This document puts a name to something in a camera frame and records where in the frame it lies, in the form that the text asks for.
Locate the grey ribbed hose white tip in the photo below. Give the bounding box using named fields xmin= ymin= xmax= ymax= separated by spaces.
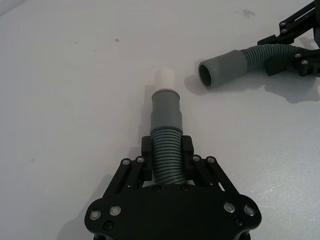
xmin=149 ymin=65 xmax=187 ymax=187

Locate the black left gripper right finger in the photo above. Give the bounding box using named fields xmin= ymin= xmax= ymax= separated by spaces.
xmin=182 ymin=136 xmax=235 ymax=193

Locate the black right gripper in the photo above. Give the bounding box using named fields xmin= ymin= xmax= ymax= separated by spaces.
xmin=257 ymin=0 xmax=320 ymax=77

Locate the grey ribbed hose cuff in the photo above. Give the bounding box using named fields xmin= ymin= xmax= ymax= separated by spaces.
xmin=198 ymin=44 xmax=308 ymax=89

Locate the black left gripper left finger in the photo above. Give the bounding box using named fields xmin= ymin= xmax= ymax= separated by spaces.
xmin=109 ymin=136 xmax=154 ymax=195

